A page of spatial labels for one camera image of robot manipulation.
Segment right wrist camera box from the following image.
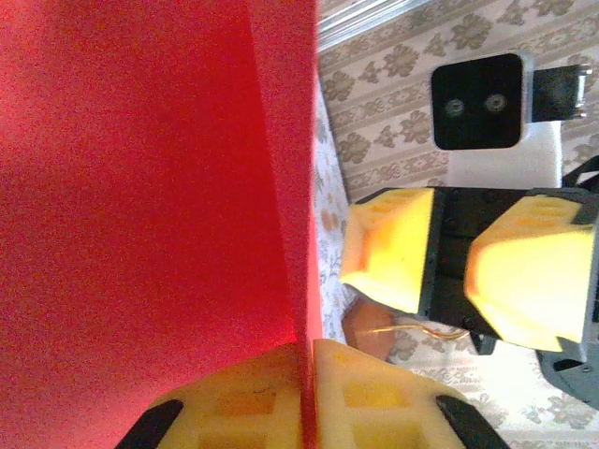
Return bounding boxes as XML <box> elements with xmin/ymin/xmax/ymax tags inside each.
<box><xmin>429</xmin><ymin>52</ymin><xmax>535</xmax><ymax>152</ymax></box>

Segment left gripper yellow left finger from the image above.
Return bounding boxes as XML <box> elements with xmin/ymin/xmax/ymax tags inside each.
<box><xmin>114</xmin><ymin>342</ymin><xmax>303</xmax><ymax>449</ymax></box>

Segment aluminium frame post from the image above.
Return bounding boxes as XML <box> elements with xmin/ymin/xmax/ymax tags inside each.
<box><xmin>316</xmin><ymin>0</ymin><xmax>425</xmax><ymax>51</ymax></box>

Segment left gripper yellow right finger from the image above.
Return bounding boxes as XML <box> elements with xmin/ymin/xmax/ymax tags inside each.
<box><xmin>313</xmin><ymin>339</ymin><xmax>511</xmax><ymax>449</ymax></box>

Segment gold wire candelabra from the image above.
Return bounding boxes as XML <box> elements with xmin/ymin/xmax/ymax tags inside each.
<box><xmin>372</xmin><ymin>320</ymin><xmax>472</xmax><ymax>343</ymax></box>

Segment red cloth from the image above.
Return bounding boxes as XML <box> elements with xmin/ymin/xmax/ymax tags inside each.
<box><xmin>0</xmin><ymin>0</ymin><xmax>325</xmax><ymax>449</ymax></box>

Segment floral patterned table cover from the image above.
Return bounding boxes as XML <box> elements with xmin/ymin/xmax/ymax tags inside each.
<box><xmin>311</xmin><ymin>81</ymin><xmax>399</xmax><ymax>366</ymax></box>

